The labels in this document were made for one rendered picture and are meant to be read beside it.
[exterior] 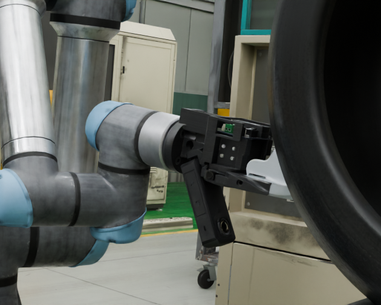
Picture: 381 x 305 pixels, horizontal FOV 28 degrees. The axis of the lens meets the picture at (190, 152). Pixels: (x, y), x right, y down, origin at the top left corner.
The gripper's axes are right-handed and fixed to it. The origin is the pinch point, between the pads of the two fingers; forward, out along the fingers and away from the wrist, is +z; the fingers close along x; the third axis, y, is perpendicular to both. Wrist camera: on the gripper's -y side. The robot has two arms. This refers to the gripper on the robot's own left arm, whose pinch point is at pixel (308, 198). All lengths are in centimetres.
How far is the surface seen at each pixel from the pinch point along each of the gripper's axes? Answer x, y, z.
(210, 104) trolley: 300, -14, -240
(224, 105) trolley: 300, -13, -229
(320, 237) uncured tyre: -9.2, -2.0, 7.1
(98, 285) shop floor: 254, -134, -267
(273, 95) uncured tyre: -10.5, 11.4, -0.7
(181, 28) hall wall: 840, 52, -725
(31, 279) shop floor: 229, -138, -300
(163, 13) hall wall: 799, 70, -730
